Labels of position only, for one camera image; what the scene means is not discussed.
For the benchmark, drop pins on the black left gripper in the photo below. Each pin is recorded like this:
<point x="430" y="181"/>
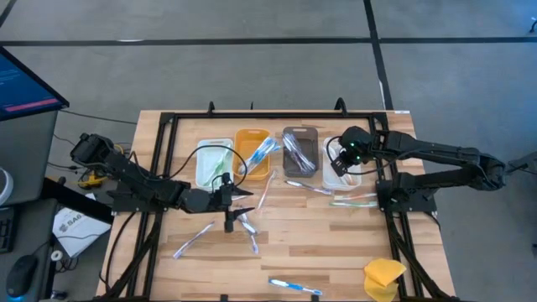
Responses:
<point x="228" y="201"/>

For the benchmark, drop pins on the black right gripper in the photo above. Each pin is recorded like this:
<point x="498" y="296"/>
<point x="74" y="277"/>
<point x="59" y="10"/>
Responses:
<point x="356" y="144"/>

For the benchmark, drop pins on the orange white toothbrush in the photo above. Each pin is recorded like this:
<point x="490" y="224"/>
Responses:
<point x="265" y="191"/>
<point x="346" y="179"/>
<point x="356" y="196"/>

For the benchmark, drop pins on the green white toothbrush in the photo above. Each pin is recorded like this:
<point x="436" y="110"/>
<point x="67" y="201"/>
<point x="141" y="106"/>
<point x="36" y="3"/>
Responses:
<point x="214" y="176"/>
<point x="224" y="155"/>
<point x="354" y="204"/>
<point x="220" y="165"/>

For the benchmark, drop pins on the blue white toothbrush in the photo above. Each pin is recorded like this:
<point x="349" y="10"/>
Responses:
<point x="261" y="153"/>
<point x="293" y="286"/>
<point x="272" y="145"/>
<point x="252" y="165"/>
<point x="257" y="159"/>
<point x="265" y="156"/>

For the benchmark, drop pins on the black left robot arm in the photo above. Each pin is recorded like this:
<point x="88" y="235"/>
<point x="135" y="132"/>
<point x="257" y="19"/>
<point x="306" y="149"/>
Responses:
<point x="130" y="176"/>

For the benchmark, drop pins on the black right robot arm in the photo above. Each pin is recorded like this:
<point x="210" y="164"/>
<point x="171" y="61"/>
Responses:
<point x="440" y="151"/>

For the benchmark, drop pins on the white plastic bin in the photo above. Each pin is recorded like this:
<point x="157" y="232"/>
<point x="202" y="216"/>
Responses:
<point x="329" y="178"/>
<point x="203" y="163"/>

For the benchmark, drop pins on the grey translucent plastic bin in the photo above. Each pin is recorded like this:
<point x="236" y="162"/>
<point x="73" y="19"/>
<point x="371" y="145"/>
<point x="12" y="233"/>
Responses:
<point x="312" y="140"/>

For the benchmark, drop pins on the white table label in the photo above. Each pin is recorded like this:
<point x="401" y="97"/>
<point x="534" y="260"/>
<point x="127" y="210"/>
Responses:
<point x="402" y="112"/>

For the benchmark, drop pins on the yellow plastic bin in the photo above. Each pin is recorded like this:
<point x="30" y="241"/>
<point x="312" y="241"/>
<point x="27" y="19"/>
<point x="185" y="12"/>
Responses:
<point x="245" y="144"/>

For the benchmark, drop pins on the yellow block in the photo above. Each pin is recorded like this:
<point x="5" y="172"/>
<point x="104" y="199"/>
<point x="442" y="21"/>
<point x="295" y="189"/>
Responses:
<point x="384" y="272"/>

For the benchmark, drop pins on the yellow tool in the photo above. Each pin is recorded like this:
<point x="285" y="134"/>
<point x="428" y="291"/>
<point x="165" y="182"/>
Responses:
<point x="92" y="181"/>

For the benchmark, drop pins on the white printed box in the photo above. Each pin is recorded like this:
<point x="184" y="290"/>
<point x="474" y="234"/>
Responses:
<point x="79" y="230"/>

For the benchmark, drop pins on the grey stand leg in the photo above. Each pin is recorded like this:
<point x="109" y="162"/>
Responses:
<point x="520" y="163"/>

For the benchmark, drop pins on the white tape roll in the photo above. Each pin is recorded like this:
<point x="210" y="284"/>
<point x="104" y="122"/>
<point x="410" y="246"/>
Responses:
<point x="53" y="256"/>

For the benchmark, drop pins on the dark side desk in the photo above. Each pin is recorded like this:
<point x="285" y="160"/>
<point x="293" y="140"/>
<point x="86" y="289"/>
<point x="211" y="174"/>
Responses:
<point x="25" y="235"/>

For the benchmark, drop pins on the black computer mouse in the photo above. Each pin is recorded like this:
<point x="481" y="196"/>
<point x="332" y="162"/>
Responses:
<point x="21" y="277"/>

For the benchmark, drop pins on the white round object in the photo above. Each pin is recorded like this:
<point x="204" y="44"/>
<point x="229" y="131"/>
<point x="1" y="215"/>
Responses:
<point x="4" y="186"/>

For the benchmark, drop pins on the black keyboard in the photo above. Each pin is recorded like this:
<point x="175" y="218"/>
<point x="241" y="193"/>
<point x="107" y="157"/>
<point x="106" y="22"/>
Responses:
<point x="5" y="230"/>

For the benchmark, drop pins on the blue screen monitor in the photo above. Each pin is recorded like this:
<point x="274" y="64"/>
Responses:
<point x="21" y="88"/>

